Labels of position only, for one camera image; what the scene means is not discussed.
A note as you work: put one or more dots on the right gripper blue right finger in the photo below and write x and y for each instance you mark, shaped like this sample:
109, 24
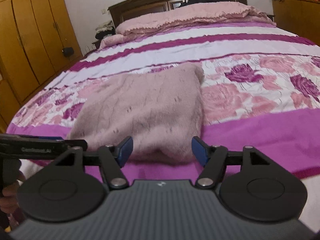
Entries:
214, 160

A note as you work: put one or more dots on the small black bag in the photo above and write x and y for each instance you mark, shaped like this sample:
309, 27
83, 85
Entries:
68, 51

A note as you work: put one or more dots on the yellow wooden wardrobe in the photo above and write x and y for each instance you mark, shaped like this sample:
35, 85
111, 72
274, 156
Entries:
33, 34

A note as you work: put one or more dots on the wooden side cabinet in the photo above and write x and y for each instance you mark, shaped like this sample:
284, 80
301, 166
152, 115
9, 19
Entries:
300, 17

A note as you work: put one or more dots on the striped floral bedspread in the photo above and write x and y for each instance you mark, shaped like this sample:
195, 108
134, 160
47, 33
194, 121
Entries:
260, 88

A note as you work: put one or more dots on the person left hand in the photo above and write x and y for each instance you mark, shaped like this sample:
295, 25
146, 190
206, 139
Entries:
9, 204

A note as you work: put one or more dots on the pink folded quilt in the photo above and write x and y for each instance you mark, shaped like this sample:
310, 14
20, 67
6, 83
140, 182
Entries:
188, 16

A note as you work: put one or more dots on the pile of clothes on nightstand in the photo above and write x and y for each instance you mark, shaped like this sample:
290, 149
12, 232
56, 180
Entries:
105, 29

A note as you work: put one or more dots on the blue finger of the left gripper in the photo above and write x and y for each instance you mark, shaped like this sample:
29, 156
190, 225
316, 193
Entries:
48, 138
76, 143

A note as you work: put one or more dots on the pink knitted cardigan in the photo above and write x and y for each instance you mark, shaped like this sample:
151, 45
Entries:
161, 111

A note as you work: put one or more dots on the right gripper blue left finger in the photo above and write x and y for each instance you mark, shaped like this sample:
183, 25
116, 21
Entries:
110, 159

